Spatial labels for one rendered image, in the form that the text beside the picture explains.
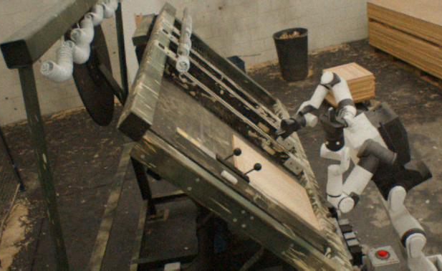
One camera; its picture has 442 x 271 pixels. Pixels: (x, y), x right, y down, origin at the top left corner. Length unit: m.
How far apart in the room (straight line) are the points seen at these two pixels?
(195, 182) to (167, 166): 0.13
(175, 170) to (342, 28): 6.73
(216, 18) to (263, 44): 0.87
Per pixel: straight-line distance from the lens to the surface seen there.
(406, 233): 2.96
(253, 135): 2.94
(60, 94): 7.93
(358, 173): 2.38
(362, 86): 5.93
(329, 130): 2.15
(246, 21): 7.86
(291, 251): 2.21
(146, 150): 1.91
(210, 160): 2.20
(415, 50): 6.77
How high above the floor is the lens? 2.50
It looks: 26 degrees down
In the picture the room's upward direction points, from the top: 11 degrees counter-clockwise
